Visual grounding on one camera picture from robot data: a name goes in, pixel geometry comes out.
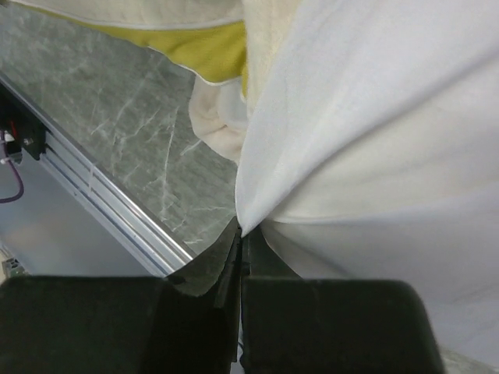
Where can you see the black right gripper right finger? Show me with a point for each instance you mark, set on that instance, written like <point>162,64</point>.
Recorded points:
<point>297,325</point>

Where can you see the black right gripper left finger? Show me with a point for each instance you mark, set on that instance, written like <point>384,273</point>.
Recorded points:
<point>187,322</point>

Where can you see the white pillowcase with peach ruffles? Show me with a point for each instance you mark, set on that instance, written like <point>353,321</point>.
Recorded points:
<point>370,149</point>

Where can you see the cream pillow with yellow edge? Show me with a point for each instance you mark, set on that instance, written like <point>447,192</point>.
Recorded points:
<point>207,38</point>

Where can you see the aluminium mounting rail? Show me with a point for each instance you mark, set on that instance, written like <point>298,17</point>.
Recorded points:
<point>73,219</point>

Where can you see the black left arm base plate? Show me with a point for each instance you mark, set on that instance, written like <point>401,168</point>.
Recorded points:
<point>28,131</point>

